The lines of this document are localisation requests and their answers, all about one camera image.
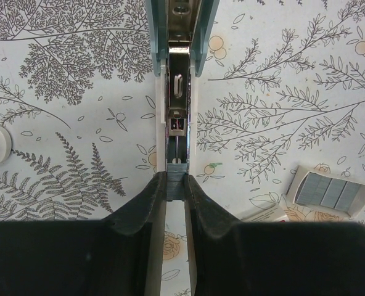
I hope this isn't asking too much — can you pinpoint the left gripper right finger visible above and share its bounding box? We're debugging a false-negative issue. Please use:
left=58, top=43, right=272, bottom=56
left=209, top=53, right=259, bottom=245
left=184, top=175, right=365, bottom=295

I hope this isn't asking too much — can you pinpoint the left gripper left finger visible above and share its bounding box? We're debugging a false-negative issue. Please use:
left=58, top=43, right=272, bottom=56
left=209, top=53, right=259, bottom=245
left=0, top=172, right=166, bottom=295

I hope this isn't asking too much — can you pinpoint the staple tray with staples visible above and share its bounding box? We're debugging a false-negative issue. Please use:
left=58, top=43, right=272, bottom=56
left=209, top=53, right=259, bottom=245
left=286, top=166, right=365, bottom=218

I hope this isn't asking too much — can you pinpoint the light blue stapler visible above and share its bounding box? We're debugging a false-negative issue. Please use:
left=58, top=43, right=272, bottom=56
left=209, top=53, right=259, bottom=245
left=145, top=0, right=222, bottom=296

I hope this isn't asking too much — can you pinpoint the floral table mat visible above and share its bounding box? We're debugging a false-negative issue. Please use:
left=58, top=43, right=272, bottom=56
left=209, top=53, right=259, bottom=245
left=0, top=1, right=365, bottom=295

